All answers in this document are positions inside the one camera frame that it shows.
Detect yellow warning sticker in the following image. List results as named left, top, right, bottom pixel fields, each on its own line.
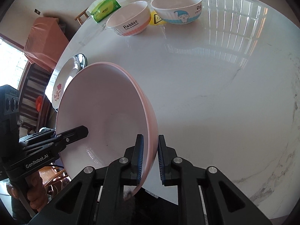
left=149, top=10, right=166, bottom=26

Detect white bowl blue cartoon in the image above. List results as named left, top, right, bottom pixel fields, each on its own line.
left=151, top=0, right=202, bottom=25

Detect pink bowl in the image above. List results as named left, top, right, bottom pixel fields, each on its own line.
left=55, top=61, right=159, bottom=197

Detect light wooden chair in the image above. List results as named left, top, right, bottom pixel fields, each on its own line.
left=75, top=10, right=90, bottom=25

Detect wall switch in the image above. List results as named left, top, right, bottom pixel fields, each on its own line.
left=34, top=9, right=41, bottom=15

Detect green tissue pack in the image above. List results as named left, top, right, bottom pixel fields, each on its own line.
left=87, top=0, right=121, bottom=23

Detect white plate pink flowers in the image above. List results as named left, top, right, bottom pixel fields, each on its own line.
left=52, top=55, right=82, bottom=110

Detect white rabbit bowl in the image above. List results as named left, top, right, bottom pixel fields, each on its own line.
left=106, top=1, right=151, bottom=37

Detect person left hand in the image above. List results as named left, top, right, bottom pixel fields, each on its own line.
left=6, top=171, right=48, bottom=215

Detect pink cloth covered furniture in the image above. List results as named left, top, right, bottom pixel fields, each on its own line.
left=23, top=17, right=69, bottom=73

